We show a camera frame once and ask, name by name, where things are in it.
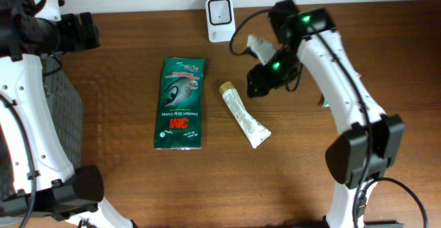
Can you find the grey plastic basket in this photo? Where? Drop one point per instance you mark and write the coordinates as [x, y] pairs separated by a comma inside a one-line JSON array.
[[65, 117]]

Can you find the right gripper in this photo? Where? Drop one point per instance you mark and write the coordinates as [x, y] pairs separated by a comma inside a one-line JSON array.
[[267, 78]]

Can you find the green 3M gloves packet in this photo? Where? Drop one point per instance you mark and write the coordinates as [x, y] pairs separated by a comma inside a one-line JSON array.
[[179, 120]]

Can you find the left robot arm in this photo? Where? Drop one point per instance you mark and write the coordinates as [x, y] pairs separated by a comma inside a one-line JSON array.
[[37, 28]]

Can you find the white barcode scanner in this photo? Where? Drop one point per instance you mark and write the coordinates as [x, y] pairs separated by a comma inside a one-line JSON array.
[[220, 20]]

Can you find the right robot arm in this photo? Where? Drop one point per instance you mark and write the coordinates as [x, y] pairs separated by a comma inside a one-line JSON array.
[[368, 140]]

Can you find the white cream tube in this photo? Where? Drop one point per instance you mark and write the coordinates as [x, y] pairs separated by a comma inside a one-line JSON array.
[[255, 132]]

